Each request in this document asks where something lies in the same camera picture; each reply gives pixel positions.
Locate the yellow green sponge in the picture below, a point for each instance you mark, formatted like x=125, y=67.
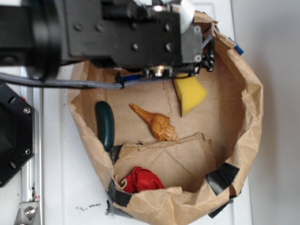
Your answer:
x=190, y=92

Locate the orange spiral seashell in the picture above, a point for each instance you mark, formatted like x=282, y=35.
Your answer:
x=159, y=124

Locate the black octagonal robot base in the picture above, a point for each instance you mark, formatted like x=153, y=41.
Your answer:
x=16, y=133

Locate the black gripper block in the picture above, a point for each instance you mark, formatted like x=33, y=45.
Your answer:
x=160, y=38

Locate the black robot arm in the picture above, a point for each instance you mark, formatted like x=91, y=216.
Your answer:
x=31, y=36

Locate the dark green oblong object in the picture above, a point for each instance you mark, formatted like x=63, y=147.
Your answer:
x=105, y=124

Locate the red crumpled paper ball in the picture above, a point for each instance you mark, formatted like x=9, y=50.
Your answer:
x=141, y=179

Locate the white plastic board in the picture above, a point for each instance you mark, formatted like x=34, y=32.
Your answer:
x=73, y=193

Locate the brown paper bag tray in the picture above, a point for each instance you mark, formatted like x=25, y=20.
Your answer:
x=171, y=152

